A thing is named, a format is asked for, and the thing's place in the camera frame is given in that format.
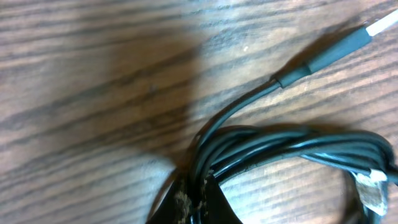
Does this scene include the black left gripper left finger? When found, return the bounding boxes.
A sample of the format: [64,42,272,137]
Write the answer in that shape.
[146,170,195,224]

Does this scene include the black cable bundle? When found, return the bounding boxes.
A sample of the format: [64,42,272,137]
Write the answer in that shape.
[186,9,398,224]

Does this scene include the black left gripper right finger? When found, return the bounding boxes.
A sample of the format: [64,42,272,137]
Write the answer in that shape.
[203,176,243,224]

